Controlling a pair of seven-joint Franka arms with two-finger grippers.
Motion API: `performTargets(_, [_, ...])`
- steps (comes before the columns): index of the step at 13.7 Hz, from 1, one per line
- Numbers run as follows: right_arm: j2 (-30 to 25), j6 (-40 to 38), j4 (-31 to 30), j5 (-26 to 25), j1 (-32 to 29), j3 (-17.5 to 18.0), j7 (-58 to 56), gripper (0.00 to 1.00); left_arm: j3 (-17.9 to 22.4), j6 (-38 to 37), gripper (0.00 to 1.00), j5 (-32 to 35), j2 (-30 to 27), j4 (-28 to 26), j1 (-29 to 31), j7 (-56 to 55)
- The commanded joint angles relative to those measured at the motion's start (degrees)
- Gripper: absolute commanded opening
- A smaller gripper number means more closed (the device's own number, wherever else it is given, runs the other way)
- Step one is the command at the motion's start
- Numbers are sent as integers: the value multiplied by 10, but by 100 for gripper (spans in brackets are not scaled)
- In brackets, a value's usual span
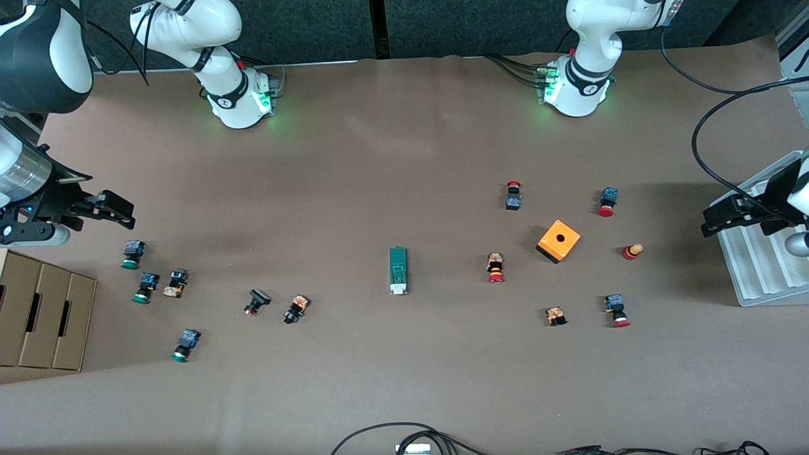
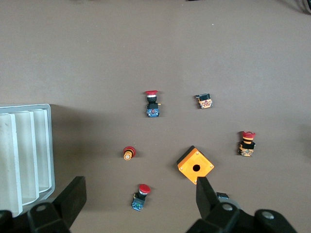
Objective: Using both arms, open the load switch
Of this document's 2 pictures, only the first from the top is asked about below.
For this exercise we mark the orange push button enclosure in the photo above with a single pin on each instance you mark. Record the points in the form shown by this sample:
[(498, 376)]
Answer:
[(559, 241)]

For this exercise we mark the red emergency stop orange block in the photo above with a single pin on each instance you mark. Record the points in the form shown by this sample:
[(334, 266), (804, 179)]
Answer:
[(495, 267)]

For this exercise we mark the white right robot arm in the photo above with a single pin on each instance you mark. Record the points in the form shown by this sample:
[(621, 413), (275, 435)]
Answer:
[(221, 95)]

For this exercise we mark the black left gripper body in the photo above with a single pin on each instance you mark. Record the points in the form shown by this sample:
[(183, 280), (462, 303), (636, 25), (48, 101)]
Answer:
[(775, 193)]

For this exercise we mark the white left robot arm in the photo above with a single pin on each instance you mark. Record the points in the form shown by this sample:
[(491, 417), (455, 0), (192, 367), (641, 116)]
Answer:
[(588, 38)]

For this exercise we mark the green load switch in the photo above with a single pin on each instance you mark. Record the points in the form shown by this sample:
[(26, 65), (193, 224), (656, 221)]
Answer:
[(398, 270)]

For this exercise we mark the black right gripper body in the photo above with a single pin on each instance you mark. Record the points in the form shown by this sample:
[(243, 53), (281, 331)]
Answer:
[(55, 194)]

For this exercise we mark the black square push button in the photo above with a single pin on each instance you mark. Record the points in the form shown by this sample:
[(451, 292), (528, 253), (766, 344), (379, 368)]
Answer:
[(256, 301)]

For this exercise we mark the green push button switch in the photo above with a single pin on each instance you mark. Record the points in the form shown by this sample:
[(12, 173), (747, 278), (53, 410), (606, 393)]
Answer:
[(146, 287), (185, 344), (132, 254)]

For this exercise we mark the grey metal frame rail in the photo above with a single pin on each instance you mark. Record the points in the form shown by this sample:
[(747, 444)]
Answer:
[(797, 63)]

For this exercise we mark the grey ridged plastic tray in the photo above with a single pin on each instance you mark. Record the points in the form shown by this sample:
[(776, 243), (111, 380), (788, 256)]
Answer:
[(758, 272)]

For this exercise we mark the red mushroom button blue block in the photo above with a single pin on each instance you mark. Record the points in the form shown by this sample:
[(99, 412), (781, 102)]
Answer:
[(616, 310), (607, 201), (513, 195)]

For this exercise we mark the red yellow emergency stop head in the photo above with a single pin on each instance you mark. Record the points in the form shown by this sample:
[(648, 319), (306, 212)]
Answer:
[(632, 251)]

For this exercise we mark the white plug connector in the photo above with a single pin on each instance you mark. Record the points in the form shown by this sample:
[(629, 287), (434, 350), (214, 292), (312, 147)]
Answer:
[(414, 449)]

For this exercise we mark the brown cardboard box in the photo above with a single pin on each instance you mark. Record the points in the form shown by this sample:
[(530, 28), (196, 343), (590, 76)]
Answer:
[(44, 316)]

